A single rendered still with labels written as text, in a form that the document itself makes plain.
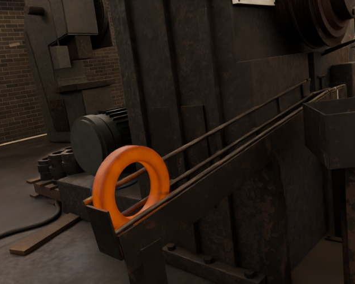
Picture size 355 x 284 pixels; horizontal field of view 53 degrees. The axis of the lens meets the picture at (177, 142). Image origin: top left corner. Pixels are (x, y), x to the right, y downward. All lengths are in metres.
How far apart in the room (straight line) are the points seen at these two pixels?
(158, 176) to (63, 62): 4.57
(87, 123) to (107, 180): 1.46
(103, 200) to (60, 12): 4.87
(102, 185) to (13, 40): 6.68
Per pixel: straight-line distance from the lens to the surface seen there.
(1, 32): 7.25
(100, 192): 0.70
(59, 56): 5.25
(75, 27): 5.48
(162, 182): 0.79
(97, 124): 2.11
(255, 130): 1.17
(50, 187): 2.85
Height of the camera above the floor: 0.87
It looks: 11 degrees down
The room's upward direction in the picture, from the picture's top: 8 degrees counter-clockwise
